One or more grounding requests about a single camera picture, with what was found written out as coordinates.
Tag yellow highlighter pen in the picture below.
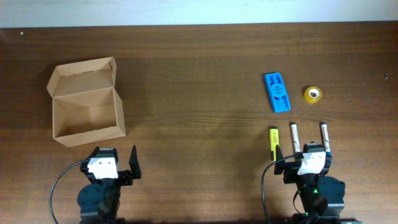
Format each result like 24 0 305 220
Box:
269 126 279 162

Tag black whiteboard marker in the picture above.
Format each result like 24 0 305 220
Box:
290 123 301 152

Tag blue whiteboard duster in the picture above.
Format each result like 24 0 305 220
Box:
264 72 291 113

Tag brown cardboard box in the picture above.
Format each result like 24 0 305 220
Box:
47 57 126 147

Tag yellow tape roll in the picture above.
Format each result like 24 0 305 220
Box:
303 86 323 103

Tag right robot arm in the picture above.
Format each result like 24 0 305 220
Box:
274 142 345 223

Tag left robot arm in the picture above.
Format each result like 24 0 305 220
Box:
77 146 142 224

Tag blue whiteboard marker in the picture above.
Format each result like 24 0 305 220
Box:
320 121 331 156

